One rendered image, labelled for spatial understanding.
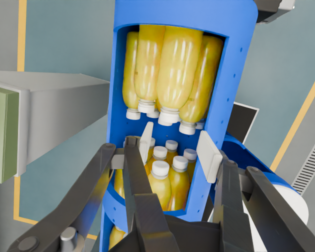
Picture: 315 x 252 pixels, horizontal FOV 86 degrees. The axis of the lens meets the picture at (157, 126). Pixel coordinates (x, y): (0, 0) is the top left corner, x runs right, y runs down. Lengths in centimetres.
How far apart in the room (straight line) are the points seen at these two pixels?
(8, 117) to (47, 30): 125
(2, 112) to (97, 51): 110
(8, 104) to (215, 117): 57
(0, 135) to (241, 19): 67
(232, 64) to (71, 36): 153
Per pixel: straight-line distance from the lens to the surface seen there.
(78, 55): 169
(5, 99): 65
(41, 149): 88
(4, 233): 304
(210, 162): 17
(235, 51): 33
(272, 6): 60
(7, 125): 68
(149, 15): 30
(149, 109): 38
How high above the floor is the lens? 151
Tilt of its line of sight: 74 degrees down
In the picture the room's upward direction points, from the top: 171 degrees counter-clockwise
